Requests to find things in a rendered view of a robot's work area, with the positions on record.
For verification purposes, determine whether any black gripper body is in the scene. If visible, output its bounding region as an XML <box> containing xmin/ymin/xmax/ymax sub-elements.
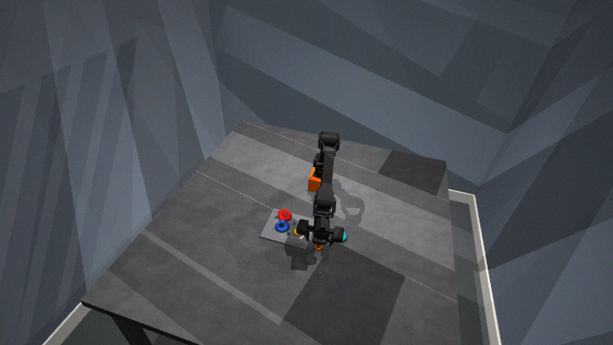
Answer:
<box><xmin>296</xmin><ymin>219</ymin><xmax>344</xmax><ymax>243</ymax></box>

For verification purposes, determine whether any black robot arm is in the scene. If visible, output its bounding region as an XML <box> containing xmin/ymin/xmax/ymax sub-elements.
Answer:
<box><xmin>312</xmin><ymin>131</ymin><xmax>340</xmax><ymax>245</ymax></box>

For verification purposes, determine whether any blue gear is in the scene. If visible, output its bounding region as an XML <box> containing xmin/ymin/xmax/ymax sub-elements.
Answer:
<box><xmin>275</xmin><ymin>220</ymin><xmax>290</xmax><ymax>233</ymax></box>

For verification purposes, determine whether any red gear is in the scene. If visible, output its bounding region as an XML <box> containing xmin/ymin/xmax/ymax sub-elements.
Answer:
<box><xmin>278</xmin><ymin>210</ymin><xmax>292</xmax><ymax>222</ymax></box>

